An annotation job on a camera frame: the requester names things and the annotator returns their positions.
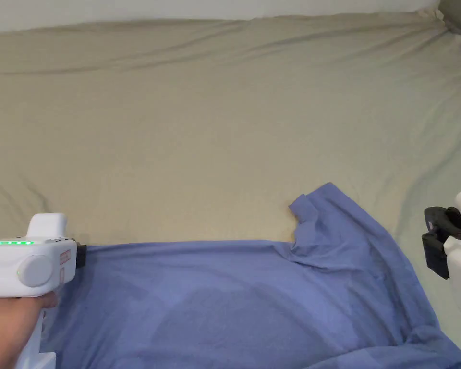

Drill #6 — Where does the blue shirt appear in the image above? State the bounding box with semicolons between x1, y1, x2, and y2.
38;182;461;369

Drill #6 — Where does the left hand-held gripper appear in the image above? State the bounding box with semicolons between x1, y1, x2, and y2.
0;213;87;369

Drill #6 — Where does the bed with beige sheet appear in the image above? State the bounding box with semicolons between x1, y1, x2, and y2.
0;11;461;369

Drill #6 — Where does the person's left hand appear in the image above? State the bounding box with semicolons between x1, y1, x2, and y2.
0;291;60;369

